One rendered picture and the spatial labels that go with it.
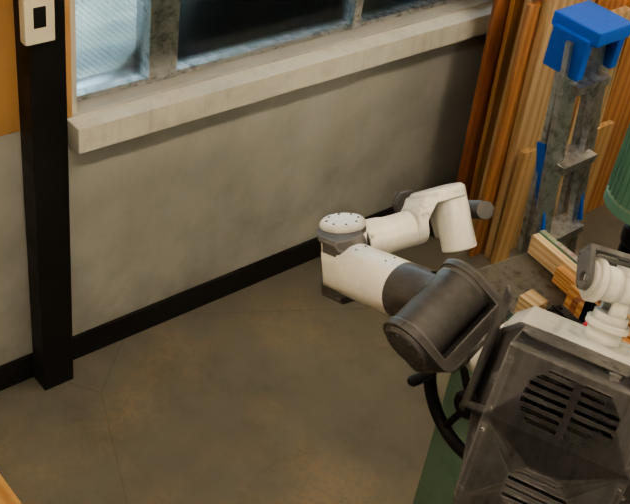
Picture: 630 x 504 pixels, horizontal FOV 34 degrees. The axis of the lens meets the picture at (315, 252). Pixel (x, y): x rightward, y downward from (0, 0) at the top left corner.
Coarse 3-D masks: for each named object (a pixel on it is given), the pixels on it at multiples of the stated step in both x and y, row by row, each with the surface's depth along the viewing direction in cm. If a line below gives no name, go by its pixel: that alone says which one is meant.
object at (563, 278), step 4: (556, 268) 225; (560, 268) 225; (564, 268) 225; (556, 272) 225; (560, 272) 224; (564, 272) 224; (568, 272) 224; (556, 276) 225; (560, 276) 224; (564, 276) 223; (568, 276) 223; (572, 276) 223; (552, 280) 227; (556, 280) 226; (560, 280) 225; (564, 280) 224; (568, 280) 223; (572, 280) 222; (556, 284) 226; (560, 284) 225; (564, 284) 224; (568, 284) 223; (560, 288) 225; (564, 288) 224; (568, 288) 223
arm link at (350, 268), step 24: (336, 216) 173; (360, 216) 173; (336, 240) 166; (360, 240) 167; (336, 264) 164; (360, 264) 161; (384, 264) 158; (336, 288) 166; (360, 288) 160; (384, 312) 158
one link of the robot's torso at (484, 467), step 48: (528, 336) 136; (576, 336) 143; (624, 336) 144; (480, 384) 144; (528, 384) 130; (576, 384) 128; (624, 384) 129; (480, 432) 133; (528, 432) 130; (576, 432) 145; (624, 432) 126; (480, 480) 136; (528, 480) 133; (576, 480) 130; (624, 480) 127
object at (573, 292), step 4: (572, 284) 218; (572, 288) 217; (576, 288) 217; (568, 292) 219; (572, 292) 218; (576, 292) 217; (568, 296) 219; (572, 296) 218; (576, 296) 217; (580, 296) 216; (568, 300) 219; (584, 300) 215; (564, 304) 221; (568, 304) 220; (596, 304) 214; (568, 308) 220; (628, 336) 207
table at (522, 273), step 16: (528, 256) 233; (480, 272) 226; (496, 272) 227; (512, 272) 228; (528, 272) 229; (544, 272) 229; (496, 288) 223; (512, 288) 223; (528, 288) 224; (544, 288) 225; (512, 304) 219
